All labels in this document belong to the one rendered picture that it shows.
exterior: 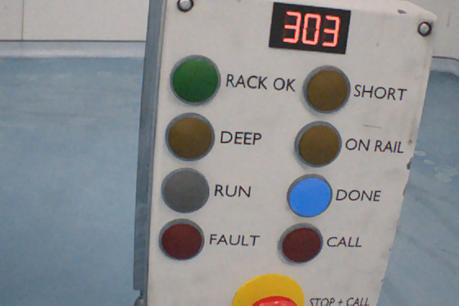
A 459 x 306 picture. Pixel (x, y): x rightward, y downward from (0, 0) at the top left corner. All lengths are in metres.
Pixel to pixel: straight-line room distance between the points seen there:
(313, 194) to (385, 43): 0.11
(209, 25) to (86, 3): 3.88
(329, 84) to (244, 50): 0.05
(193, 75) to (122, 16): 3.91
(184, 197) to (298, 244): 0.08
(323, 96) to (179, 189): 0.10
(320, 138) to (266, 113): 0.04
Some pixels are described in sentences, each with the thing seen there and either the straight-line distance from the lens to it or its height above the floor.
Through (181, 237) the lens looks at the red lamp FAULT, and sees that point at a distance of 0.45.
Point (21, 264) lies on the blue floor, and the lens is 2.14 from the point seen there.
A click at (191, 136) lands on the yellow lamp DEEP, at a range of 0.41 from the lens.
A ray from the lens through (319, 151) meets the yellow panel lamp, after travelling 0.43.
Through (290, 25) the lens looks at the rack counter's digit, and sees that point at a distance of 0.41.
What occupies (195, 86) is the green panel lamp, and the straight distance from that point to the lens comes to 0.40.
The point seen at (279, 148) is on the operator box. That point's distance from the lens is 0.43.
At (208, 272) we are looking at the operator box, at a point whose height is 0.91.
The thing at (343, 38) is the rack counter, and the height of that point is 1.08.
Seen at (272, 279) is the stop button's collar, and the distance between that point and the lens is 0.48.
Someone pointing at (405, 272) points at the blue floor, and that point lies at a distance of 2.32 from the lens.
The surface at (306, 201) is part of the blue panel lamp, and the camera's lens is 0.44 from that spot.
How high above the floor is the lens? 1.16
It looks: 22 degrees down
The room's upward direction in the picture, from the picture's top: 6 degrees clockwise
